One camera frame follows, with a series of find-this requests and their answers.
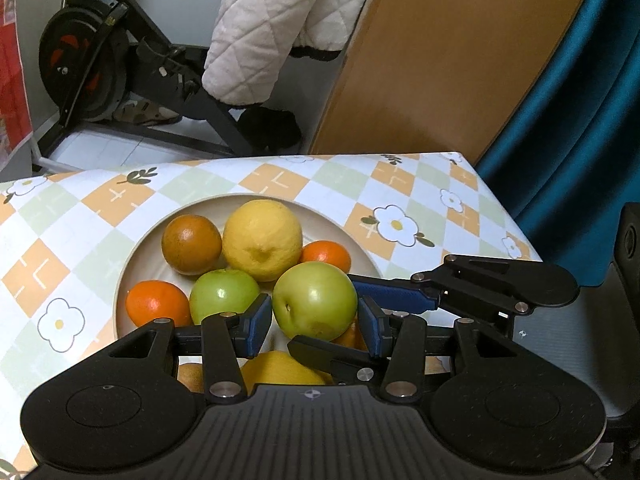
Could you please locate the large yellow lemon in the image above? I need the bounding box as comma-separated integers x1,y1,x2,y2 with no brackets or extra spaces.
222,200,303,282

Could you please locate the checkered floral tablecloth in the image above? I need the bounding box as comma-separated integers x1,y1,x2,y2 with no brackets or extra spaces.
1,152,536,479

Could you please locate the yellow-green apple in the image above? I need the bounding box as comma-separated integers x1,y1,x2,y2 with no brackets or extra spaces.
272,261,358,341

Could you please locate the red printed backdrop cloth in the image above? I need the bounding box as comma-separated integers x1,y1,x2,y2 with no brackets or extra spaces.
0,0,32,169

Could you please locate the white quilted blanket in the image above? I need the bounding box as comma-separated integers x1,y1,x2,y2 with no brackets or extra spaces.
202,0,367,108

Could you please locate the wooden board panel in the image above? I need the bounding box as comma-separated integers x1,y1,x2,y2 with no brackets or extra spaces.
311,0,582,160

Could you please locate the teal curtain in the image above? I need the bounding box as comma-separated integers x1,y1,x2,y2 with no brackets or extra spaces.
476,0,639,285

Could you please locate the small orange tangerine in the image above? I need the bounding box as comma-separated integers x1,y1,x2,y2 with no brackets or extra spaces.
125,280,192,327

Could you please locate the green apple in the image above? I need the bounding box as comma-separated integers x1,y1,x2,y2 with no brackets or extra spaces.
189,269,260,325

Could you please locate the beige round plate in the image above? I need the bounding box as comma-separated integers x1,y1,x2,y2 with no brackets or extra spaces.
113,195,384,366

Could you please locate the black exercise bike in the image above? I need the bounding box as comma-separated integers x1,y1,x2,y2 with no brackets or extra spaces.
30,0,302,158

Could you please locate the large dark orange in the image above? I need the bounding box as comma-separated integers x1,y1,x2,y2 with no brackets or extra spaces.
333,318,368,351

